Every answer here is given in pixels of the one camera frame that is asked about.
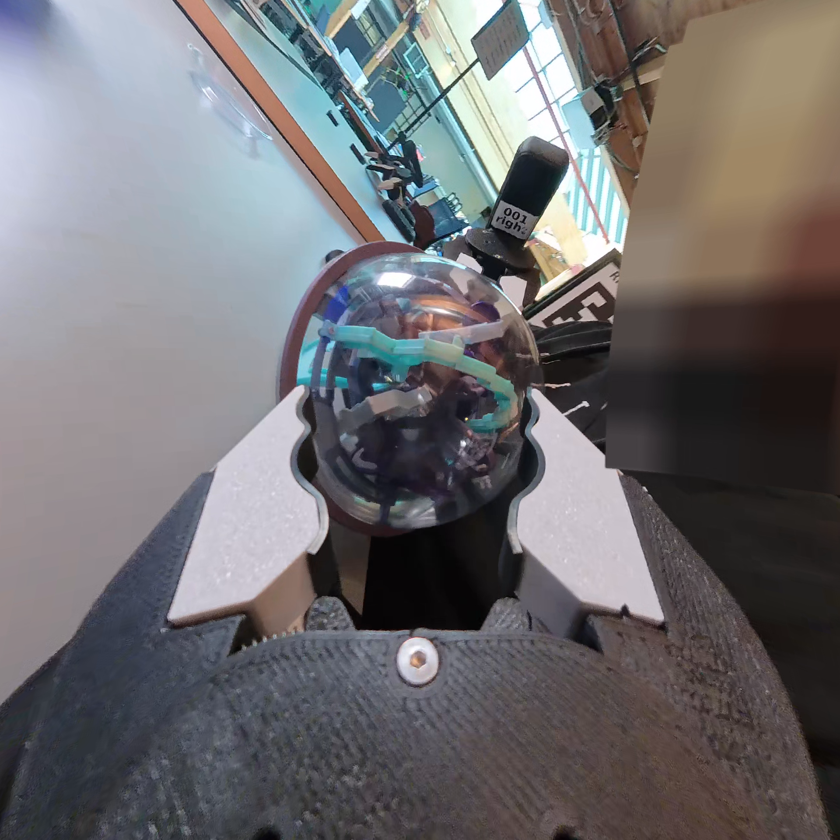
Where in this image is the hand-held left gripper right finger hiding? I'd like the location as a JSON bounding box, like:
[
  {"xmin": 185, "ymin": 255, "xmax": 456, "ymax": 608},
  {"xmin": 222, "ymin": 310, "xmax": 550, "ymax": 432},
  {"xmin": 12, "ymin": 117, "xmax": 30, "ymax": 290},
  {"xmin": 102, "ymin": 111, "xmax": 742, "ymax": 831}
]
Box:
[{"xmin": 506, "ymin": 389, "xmax": 666, "ymax": 628}]

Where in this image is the black white marker sign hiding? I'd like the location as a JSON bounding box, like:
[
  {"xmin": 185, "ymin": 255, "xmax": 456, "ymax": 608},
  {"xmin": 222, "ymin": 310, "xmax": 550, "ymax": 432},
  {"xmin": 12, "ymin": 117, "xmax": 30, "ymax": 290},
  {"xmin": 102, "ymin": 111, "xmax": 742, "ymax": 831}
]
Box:
[{"xmin": 523, "ymin": 250, "xmax": 622, "ymax": 332}]

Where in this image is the clear plastic dish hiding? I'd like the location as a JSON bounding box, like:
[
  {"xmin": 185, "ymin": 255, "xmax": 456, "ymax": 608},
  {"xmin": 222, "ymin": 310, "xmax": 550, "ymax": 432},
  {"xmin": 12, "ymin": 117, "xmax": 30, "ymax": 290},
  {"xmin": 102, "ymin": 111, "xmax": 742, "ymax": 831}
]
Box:
[{"xmin": 184, "ymin": 46, "xmax": 279, "ymax": 148}]

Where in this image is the clear plastic maze ball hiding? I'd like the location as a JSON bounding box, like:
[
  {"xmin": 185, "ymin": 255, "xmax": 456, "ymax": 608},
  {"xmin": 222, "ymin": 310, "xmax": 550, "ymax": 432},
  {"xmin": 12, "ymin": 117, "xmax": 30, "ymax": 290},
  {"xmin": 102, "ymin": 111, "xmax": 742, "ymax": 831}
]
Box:
[{"xmin": 279, "ymin": 243, "xmax": 542, "ymax": 532}]

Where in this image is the black printed hoodie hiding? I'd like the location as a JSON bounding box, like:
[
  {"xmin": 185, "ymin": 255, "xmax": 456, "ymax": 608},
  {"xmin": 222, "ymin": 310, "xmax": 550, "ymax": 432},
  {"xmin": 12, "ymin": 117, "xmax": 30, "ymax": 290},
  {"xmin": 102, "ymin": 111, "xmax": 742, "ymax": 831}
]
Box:
[{"xmin": 532, "ymin": 318, "xmax": 840, "ymax": 788}]

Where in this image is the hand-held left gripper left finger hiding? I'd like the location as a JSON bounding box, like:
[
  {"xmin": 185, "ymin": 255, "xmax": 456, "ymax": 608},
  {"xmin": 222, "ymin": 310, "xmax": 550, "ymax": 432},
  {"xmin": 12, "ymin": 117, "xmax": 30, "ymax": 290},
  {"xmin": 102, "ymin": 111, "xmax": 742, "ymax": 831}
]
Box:
[{"xmin": 168, "ymin": 389, "xmax": 329, "ymax": 628}]

